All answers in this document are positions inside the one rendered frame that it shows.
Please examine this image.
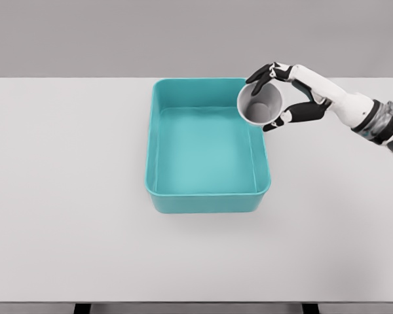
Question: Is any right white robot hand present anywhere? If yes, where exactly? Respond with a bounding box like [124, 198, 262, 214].
[245, 61, 348, 133]

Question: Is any white paper cup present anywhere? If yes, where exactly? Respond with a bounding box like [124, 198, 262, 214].
[236, 81, 284, 127]

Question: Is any teal plastic basket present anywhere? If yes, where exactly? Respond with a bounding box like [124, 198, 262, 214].
[144, 77, 272, 215]

